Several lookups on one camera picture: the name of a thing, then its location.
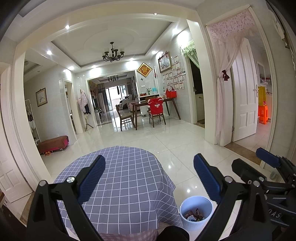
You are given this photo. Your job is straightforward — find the white clothes rack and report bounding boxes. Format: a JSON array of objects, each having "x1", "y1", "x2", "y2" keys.
[{"x1": 24, "y1": 99, "x2": 41, "y2": 143}]

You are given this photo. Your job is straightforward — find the large black chandelier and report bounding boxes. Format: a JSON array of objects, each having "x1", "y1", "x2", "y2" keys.
[{"x1": 102, "y1": 42, "x2": 125, "y2": 62}]

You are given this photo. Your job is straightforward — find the wooden framed wall picture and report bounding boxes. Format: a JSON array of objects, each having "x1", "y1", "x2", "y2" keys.
[{"x1": 158, "y1": 51, "x2": 172, "y2": 73}]

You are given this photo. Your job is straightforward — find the grey checked tablecloth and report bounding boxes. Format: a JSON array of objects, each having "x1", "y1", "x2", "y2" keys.
[{"x1": 53, "y1": 146, "x2": 183, "y2": 234}]

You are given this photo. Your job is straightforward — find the pink checked cloth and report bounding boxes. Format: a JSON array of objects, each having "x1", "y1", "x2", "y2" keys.
[{"x1": 98, "y1": 229, "x2": 160, "y2": 241}]

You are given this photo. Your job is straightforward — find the person's black trouser leg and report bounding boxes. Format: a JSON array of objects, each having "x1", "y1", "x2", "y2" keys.
[{"x1": 156, "y1": 226, "x2": 190, "y2": 241}]

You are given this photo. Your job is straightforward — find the pink jacket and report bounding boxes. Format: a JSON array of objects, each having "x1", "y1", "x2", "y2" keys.
[{"x1": 77, "y1": 90, "x2": 89, "y2": 112}]

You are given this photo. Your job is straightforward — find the wooden coat stand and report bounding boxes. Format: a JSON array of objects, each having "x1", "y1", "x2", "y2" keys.
[{"x1": 84, "y1": 113, "x2": 95, "y2": 131}]

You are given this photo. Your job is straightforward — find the brown upholstered bench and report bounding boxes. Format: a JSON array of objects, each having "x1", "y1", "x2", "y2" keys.
[{"x1": 37, "y1": 136, "x2": 69, "y2": 154}]

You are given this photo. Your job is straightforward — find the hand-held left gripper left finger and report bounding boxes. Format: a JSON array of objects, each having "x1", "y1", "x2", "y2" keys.
[{"x1": 26, "y1": 155, "x2": 106, "y2": 241}]

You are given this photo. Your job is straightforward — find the white sideboard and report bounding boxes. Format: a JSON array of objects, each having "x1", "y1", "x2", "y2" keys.
[{"x1": 138, "y1": 93, "x2": 160, "y2": 117}]

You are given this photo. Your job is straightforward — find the green curtain valance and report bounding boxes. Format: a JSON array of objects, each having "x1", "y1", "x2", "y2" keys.
[{"x1": 180, "y1": 39, "x2": 200, "y2": 69}]

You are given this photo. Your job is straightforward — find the wall of paper certificates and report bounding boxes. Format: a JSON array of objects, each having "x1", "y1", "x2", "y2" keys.
[{"x1": 162, "y1": 55, "x2": 186, "y2": 91}]

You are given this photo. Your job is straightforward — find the wooden dining chair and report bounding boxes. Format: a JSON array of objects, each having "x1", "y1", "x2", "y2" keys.
[
  {"x1": 115, "y1": 104, "x2": 136, "y2": 132},
  {"x1": 148, "y1": 113, "x2": 166, "y2": 128}
]

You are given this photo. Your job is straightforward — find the dark wooden dining table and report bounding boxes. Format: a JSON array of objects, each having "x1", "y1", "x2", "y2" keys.
[{"x1": 130, "y1": 97, "x2": 181, "y2": 131}]

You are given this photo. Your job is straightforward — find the pink floral sheer curtain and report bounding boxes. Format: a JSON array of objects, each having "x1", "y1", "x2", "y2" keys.
[{"x1": 207, "y1": 10, "x2": 257, "y2": 146}]

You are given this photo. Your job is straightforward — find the red tote bag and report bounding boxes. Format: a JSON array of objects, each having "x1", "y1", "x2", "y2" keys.
[{"x1": 165, "y1": 87, "x2": 177, "y2": 99}]

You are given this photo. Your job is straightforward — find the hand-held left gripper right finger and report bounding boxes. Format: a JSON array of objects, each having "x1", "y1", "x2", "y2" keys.
[{"x1": 193, "y1": 153, "x2": 278, "y2": 241}]

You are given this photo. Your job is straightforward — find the diamond gold framed picture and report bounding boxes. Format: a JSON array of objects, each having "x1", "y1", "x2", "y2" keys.
[{"x1": 136, "y1": 62, "x2": 152, "y2": 78}]

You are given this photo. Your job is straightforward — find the white panel door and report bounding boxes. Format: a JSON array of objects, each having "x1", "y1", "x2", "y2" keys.
[
  {"x1": 231, "y1": 37, "x2": 259, "y2": 143},
  {"x1": 0, "y1": 139, "x2": 33, "y2": 203}
]

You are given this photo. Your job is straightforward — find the framed ink painting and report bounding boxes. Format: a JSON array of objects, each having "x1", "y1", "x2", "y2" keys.
[{"x1": 35, "y1": 88, "x2": 47, "y2": 107}]

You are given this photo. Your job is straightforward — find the white ribbed waste bin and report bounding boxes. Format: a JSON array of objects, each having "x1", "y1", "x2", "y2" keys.
[{"x1": 179, "y1": 196, "x2": 213, "y2": 232}]

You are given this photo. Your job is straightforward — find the orange plastic stool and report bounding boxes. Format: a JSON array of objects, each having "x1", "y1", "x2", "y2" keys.
[{"x1": 258, "y1": 104, "x2": 269, "y2": 124}]

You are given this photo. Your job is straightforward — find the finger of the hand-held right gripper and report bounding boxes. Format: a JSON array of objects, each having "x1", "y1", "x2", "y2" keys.
[
  {"x1": 255, "y1": 148, "x2": 296, "y2": 183},
  {"x1": 231, "y1": 158, "x2": 269, "y2": 186}
]

